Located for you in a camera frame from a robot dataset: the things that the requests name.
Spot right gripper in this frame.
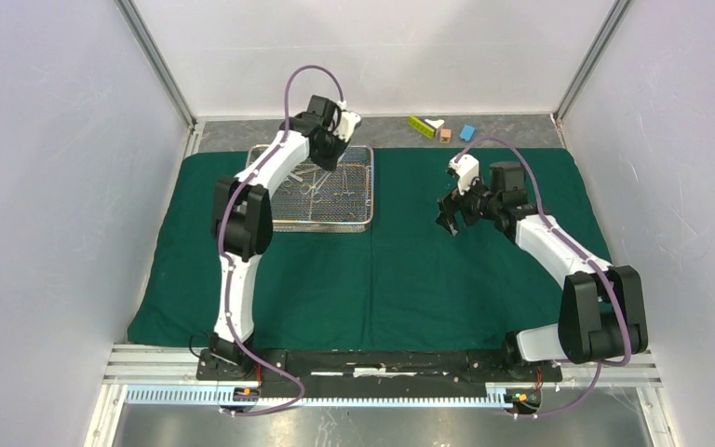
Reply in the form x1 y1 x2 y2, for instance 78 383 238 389
436 170 501 236

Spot steel forceps with ring handles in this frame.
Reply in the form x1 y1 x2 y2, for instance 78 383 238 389
300 169 332 204

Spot metal mesh instrument tray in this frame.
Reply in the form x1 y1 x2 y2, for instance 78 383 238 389
271 145 374 233

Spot brown wooden cube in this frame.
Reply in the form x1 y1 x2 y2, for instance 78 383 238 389
438 129 452 143

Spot blue small block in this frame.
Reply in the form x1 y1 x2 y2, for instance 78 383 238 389
459 125 477 142

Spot green surgical cloth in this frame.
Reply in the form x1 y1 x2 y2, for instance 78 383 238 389
127 146 613 353

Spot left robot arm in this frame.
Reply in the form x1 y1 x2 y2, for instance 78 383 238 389
201 95 361 380

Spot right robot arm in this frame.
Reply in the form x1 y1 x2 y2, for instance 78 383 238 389
436 155 649 380

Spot white small block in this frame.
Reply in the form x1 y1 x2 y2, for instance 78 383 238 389
424 119 445 137

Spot yellow-green lego brick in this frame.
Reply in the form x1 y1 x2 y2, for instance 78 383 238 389
408 115 438 139

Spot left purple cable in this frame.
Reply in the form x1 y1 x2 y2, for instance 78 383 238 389
217 64 307 419

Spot purple cable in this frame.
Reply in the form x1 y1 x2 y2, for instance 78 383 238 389
452 136 635 421
217 64 307 419

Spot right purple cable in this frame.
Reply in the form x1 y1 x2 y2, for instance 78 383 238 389
452 136 635 421

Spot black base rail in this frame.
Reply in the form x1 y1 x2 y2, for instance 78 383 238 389
196 349 563 409

